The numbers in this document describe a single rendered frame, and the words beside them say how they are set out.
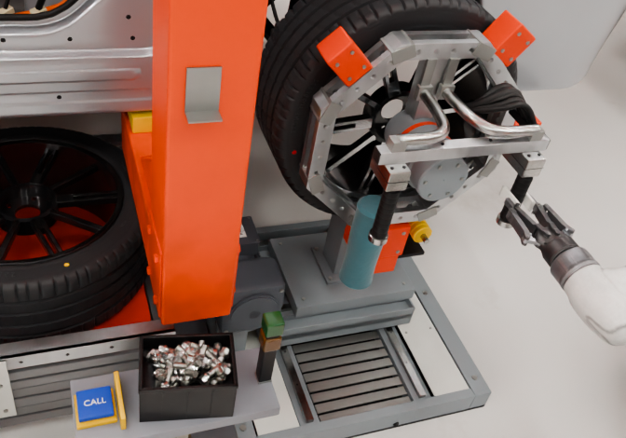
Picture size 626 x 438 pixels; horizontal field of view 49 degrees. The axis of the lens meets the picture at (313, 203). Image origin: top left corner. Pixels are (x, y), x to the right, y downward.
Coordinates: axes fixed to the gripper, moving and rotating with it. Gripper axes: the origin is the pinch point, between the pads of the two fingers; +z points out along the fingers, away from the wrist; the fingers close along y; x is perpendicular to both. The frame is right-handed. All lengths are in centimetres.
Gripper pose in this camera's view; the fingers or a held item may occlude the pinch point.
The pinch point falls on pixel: (516, 198)
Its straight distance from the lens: 168.6
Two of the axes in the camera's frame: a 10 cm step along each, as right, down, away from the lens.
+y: 9.3, -1.0, 3.4
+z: -3.2, -6.5, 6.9
